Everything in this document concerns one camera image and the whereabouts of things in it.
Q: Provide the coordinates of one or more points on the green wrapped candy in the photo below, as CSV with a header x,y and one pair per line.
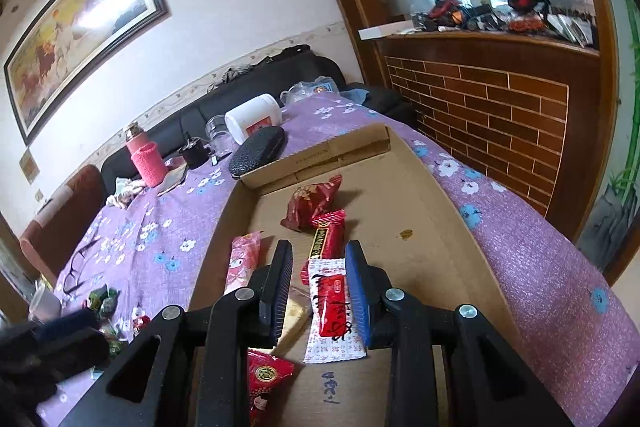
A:
x,y
97,296
112,301

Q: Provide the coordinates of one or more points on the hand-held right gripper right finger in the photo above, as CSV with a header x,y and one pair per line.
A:
x,y
357,297

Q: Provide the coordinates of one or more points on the framed horse painting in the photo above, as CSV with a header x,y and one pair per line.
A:
x,y
85,27

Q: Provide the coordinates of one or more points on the black sofa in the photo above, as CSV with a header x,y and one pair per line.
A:
x,y
165,122

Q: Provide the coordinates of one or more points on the red bar snack packet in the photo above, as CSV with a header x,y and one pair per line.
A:
x,y
329,237

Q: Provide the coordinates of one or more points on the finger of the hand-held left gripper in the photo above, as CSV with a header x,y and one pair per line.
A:
x,y
67,324
77,354

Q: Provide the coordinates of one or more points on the wall socket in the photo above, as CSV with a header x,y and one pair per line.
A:
x,y
39,196

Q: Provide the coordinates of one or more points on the brown chair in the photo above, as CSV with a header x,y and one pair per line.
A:
x,y
60,217

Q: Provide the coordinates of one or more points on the counter clutter pile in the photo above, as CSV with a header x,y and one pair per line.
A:
x,y
460,17

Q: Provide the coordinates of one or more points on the white red snack packet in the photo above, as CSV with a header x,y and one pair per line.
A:
x,y
327,307

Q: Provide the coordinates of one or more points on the brick pattern counter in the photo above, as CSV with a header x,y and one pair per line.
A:
x,y
500,117

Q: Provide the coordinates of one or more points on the clear plastic bag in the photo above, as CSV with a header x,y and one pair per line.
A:
x,y
310,91

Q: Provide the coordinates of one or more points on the white plastic jar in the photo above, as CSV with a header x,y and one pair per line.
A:
x,y
252,117

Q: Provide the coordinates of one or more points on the large red snack bag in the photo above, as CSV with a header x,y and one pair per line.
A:
x,y
265,382

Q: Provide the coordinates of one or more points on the dark red snack packet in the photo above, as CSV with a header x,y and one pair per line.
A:
x,y
310,204

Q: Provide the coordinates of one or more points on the cardboard box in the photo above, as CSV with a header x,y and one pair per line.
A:
x,y
415,207

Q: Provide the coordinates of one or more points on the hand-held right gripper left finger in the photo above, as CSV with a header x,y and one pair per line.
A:
x,y
281,287

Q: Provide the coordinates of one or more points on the white crumpled cloth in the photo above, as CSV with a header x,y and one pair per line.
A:
x,y
125,193

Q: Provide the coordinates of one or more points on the green foil snack packet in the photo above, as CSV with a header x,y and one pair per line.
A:
x,y
114,342

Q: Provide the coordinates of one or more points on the purple floral tablecloth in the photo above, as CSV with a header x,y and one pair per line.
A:
x,y
525,257

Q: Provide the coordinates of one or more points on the white flat box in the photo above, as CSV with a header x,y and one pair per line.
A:
x,y
385,30

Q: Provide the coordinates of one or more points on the pink sleeved thermos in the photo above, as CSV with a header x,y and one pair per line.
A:
x,y
145,157

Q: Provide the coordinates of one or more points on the pink cartoon snack packet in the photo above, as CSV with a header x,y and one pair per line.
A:
x,y
243,262

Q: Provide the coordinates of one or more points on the small black cup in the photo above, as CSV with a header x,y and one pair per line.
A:
x,y
194,153

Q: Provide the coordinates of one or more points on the clear plastic cup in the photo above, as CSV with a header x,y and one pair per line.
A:
x,y
219,134

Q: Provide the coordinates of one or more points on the dark-framed eyeglasses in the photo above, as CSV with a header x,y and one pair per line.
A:
x,y
80,267

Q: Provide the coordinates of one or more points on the yellow cake packet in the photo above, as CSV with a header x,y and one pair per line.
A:
x,y
295,322

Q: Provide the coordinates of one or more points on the black eyeglasses case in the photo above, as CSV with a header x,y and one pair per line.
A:
x,y
257,152

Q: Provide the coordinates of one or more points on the blue cloth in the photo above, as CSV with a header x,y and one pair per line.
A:
x,y
357,94

